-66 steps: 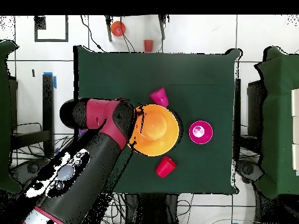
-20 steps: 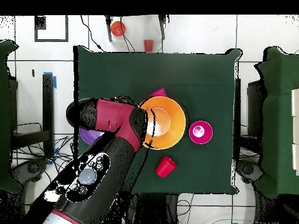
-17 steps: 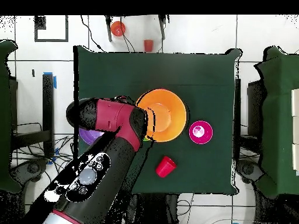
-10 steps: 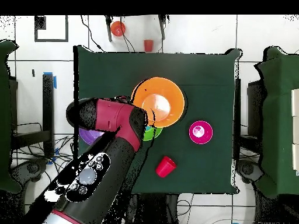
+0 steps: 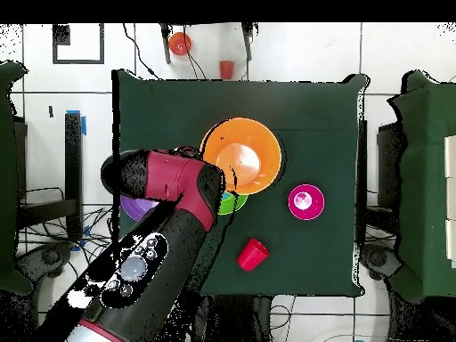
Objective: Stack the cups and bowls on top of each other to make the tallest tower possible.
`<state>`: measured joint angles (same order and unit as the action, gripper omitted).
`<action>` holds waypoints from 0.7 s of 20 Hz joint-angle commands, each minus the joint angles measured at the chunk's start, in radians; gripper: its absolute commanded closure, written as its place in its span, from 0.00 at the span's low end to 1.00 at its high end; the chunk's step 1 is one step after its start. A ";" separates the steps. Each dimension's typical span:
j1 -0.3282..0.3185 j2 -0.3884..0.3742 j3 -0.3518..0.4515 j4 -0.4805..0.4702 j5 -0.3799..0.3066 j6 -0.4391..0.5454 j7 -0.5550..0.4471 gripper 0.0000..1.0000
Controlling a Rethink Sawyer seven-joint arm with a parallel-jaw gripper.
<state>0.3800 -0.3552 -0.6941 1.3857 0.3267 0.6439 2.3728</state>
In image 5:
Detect green bowl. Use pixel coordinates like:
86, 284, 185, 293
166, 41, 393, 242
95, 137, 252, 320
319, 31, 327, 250
216, 191, 249, 216

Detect large orange bowl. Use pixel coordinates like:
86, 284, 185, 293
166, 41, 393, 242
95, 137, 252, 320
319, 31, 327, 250
199, 118, 283, 196

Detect tall red cup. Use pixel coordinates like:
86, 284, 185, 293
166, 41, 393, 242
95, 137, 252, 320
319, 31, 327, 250
237, 238, 271, 273

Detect small crimson bowl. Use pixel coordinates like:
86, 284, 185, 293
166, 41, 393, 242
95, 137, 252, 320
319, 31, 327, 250
287, 183, 326, 221

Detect purple bowl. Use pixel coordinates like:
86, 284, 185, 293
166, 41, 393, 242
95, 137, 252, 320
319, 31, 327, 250
119, 193, 160, 223

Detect dark green tablecloth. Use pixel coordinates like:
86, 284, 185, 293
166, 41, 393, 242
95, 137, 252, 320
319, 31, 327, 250
111, 69, 370, 298

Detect orange-red cup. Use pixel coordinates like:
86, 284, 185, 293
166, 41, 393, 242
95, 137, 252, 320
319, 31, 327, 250
219, 60, 235, 80

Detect small orange bowl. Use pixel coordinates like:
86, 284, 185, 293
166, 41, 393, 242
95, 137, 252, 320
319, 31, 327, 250
167, 31, 193, 57

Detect blue tape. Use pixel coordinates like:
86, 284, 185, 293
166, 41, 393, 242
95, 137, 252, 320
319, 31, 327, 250
66, 109, 87, 136

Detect green cloth covered table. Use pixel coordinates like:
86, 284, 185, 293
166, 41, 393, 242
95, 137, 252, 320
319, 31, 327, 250
0, 60, 34, 297
387, 69, 456, 305

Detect white boxes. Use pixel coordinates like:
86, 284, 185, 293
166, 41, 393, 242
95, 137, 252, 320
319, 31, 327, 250
444, 134, 456, 269

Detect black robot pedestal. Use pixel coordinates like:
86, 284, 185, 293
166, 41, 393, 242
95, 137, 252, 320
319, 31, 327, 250
199, 294, 275, 342

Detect black metal table frame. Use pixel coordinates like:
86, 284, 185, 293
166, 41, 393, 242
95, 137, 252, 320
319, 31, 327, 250
15, 111, 85, 240
356, 118, 407, 238

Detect tangle of cables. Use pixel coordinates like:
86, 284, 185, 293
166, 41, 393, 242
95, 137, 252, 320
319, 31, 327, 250
17, 186, 118, 297

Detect black square frame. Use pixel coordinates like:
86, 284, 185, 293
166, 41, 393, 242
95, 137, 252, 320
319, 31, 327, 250
52, 23, 105, 66

